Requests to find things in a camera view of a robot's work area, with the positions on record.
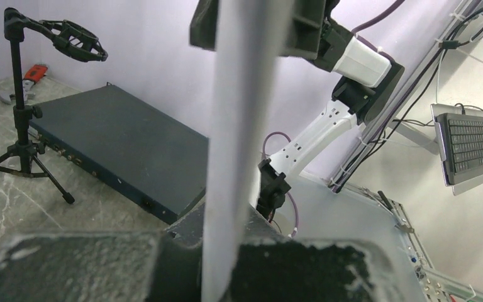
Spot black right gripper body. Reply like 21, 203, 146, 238
189, 0, 354, 72

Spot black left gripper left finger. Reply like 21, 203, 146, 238
0, 204, 204, 301

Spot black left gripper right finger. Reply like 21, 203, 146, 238
226, 204, 425, 301

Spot sheet music page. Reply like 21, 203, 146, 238
201, 1, 294, 301

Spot dark rectangular equipment case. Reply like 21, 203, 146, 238
30, 85, 208, 224

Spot black keyboard on tray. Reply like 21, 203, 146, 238
430, 103, 483, 196

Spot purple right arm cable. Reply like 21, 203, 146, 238
262, 0, 407, 238

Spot black microphone shock-mount stand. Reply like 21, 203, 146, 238
0, 7, 109, 205

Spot red-handled adjustable wrench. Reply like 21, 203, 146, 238
0, 63, 48, 105

